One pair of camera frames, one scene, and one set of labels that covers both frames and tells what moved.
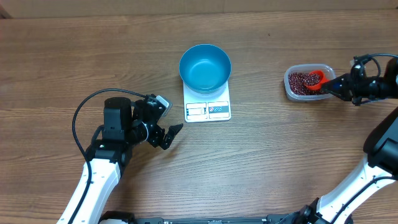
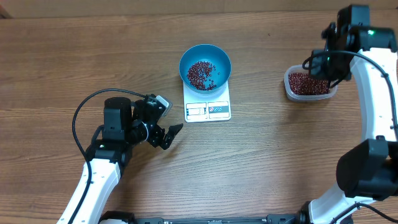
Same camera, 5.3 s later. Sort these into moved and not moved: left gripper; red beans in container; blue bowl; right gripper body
Moved: right gripper body
Not moved: red beans in container; blue bowl; left gripper
